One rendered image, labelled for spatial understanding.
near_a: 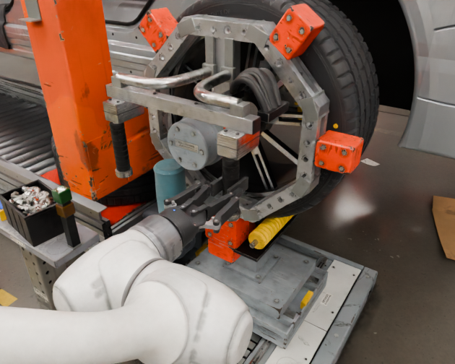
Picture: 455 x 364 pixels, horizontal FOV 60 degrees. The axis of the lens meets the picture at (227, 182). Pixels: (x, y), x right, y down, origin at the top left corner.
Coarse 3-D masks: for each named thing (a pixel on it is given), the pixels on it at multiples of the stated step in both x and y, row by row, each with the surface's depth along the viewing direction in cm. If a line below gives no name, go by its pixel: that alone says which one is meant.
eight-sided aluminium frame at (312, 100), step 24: (192, 24) 97; (216, 24) 94; (240, 24) 90; (264, 24) 89; (168, 48) 105; (264, 48) 90; (144, 72) 114; (168, 72) 116; (288, 72) 89; (312, 96) 88; (168, 120) 123; (312, 120) 90; (312, 144) 93; (312, 168) 96; (288, 192) 103; (240, 216) 117; (264, 216) 111
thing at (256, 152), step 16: (192, 48) 113; (256, 48) 102; (176, 64) 117; (192, 64) 122; (256, 64) 105; (176, 96) 124; (192, 96) 131; (288, 112) 106; (272, 144) 112; (240, 160) 138; (256, 160) 118; (240, 176) 131; (256, 176) 132; (272, 176) 119; (288, 176) 125; (256, 192) 121; (272, 192) 117
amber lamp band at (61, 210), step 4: (56, 204) 118; (68, 204) 118; (72, 204) 119; (56, 208) 118; (60, 208) 117; (64, 208) 117; (68, 208) 118; (72, 208) 119; (60, 212) 118; (64, 212) 117; (68, 212) 118; (72, 212) 120; (64, 216) 118; (68, 216) 119
